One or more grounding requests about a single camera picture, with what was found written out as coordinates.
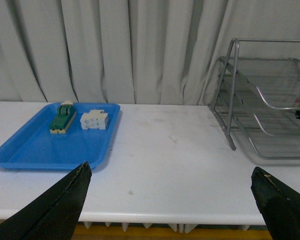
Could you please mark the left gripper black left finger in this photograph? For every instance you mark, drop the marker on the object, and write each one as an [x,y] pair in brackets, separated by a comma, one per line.
[55,213]

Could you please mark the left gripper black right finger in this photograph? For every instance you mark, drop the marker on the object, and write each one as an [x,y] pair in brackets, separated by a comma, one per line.
[278,204]

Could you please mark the silver mesh tray rack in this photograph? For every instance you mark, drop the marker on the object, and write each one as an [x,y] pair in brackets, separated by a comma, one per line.
[256,96]

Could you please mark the blue plastic tray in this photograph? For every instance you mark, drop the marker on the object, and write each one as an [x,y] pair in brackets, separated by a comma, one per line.
[33,147]

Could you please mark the green terminal block component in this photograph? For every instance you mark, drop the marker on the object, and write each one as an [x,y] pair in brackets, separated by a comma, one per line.
[65,115]

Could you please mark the white circuit breaker block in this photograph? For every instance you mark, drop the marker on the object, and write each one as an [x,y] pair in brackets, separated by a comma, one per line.
[94,119]

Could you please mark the grey curtain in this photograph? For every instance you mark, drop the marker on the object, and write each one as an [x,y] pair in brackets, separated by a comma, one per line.
[128,51]

